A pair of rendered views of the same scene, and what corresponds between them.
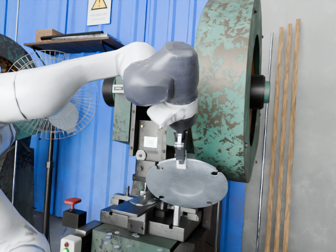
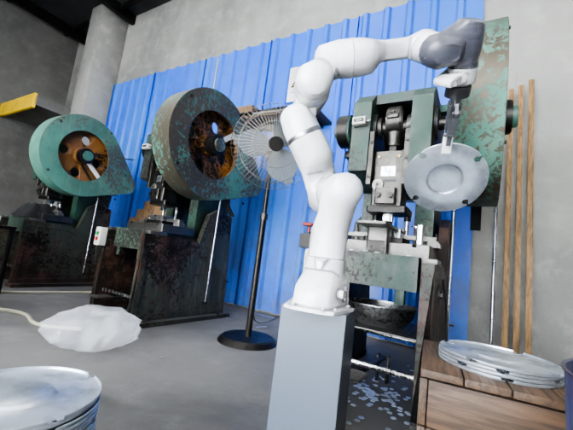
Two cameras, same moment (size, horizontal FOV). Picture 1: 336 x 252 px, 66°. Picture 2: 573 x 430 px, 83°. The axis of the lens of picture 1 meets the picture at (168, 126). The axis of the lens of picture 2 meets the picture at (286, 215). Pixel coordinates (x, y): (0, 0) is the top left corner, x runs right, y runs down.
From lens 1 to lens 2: 0.73 m
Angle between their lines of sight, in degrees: 11
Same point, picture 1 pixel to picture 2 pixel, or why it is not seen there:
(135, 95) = (436, 54)
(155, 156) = (393, 183)
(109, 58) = (405, 40)
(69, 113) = (290, 163)
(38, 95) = (369, 49)
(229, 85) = (491, 81)
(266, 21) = not seen: hidden behind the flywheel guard
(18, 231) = (330, 166)
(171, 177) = (431, 167)
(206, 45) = not seen: hidden behind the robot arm
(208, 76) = not seen: hidden behind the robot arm
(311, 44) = (548, 107)
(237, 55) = (498, 56)
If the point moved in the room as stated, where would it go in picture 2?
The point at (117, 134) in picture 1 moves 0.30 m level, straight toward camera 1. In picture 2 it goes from (354, 164) to (372, 144)
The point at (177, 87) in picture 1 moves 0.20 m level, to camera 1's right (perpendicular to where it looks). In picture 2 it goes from (467, 50) to (543, 52)
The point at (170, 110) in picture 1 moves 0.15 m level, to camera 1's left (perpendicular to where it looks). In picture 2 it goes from (456, 74) to (405, 72)
